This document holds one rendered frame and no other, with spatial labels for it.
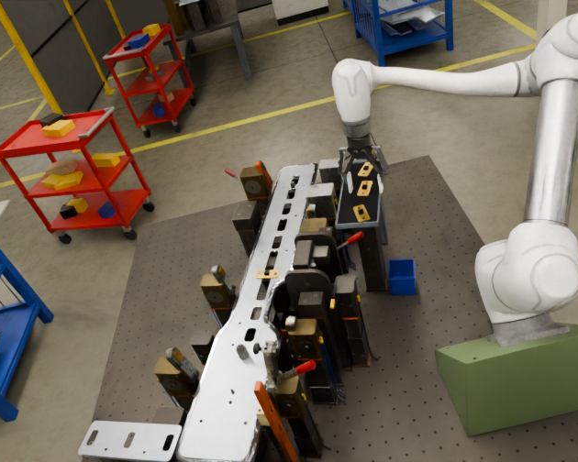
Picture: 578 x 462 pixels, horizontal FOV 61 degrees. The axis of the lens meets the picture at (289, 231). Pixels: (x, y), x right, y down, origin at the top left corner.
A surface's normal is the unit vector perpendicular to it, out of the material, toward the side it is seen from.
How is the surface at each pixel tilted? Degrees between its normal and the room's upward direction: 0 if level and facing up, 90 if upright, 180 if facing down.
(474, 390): 90
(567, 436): 0
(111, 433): 0
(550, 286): 46
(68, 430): 0
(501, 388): 90
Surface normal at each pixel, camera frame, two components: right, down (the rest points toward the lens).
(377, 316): -0.23, -0.76
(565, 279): -0.12, -0.04
